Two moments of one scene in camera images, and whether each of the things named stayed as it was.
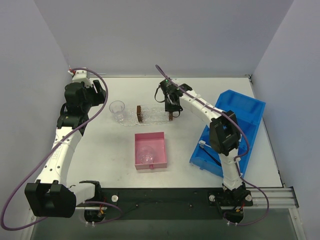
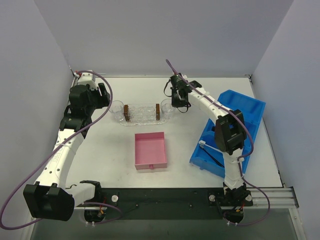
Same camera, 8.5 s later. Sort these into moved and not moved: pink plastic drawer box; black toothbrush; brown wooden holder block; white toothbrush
Moved: brown wooden holder block
Not moved: black toothbrush; white toothbrush; pink plastic drawer box
